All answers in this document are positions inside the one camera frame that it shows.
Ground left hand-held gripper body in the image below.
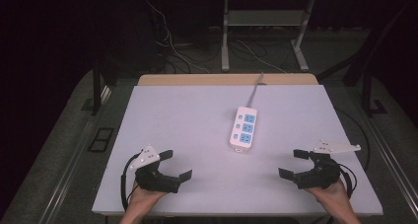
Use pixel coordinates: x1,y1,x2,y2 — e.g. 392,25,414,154
128,144,182,194

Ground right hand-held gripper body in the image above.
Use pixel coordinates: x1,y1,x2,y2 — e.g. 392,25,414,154
293,138,362,190

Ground person's left hand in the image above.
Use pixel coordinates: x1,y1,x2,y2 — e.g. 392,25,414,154
128,181,170,212

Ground person's right hand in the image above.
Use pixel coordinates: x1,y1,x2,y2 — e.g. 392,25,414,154
305,180,352,212

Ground white power strip blue sockets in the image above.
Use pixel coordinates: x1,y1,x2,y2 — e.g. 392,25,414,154
228,106,258,153

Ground black angled stand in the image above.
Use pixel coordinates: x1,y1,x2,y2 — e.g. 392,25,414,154
316,0,418,118

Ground grey metal stand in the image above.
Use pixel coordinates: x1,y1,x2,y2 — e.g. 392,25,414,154
220,0,315,73

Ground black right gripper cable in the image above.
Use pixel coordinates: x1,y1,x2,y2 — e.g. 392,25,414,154
337,163,358,199

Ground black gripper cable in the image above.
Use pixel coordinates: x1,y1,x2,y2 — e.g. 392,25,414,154
119,153,143,212
337,163,358,199

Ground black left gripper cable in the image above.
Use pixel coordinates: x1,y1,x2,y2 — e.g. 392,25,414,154
119,153,143,212

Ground long black floor cable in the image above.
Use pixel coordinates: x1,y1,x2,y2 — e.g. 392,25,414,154
334,108,372,173

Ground aluminium floor rail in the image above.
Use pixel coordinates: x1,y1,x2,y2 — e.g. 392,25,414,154
361,112,418,212
38,85,112,224

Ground grey power strip cable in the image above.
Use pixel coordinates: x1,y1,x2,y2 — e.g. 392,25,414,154
245,72,265,109

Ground black post stand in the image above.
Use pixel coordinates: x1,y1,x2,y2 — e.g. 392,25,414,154
81,60,113,116

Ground thin white floor cable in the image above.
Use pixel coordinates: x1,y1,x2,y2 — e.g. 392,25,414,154
236,39,288,75

